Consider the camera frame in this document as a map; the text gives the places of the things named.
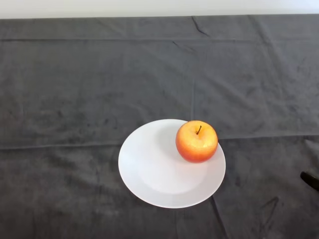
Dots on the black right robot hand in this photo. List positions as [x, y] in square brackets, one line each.
[311, 179]

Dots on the red yellow apple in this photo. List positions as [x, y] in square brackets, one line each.
[197, 144]

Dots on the white round plate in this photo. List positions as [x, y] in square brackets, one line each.
[154, 174]

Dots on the black table cloth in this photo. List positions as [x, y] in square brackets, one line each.
[124, 74]

